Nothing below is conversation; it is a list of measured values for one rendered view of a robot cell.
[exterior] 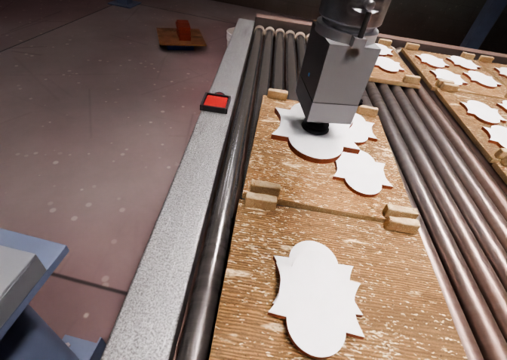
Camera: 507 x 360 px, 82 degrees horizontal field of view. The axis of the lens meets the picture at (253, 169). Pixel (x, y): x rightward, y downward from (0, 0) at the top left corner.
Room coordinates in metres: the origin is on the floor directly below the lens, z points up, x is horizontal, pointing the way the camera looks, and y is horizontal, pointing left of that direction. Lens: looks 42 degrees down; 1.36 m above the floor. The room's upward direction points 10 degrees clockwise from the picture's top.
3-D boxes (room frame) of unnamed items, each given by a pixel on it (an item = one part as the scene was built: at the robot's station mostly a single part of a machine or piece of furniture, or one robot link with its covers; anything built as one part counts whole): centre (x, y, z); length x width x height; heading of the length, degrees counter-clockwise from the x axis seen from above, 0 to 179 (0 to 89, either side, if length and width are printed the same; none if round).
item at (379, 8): (0.39, -0.08, 1.28); 0.08 x 0.08 x 0.05
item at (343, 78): (0.39, -0.09, 1.21); 0.10 x 0.09 x 0.16; 101
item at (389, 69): (1.28, -0.38, 0.94); 0.41 x 0.35 x 0.04; 2
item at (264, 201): (0.37, -0.02, 0.95); 0.06 x 0.02 x 0.03; 91
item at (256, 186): (0.40, -0.03, 0.95); 0.06 x 0.02 x 0.03; 90
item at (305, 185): (0.59, -0.16, 0.93); 0.41 x 0.35 x 0.02; 0
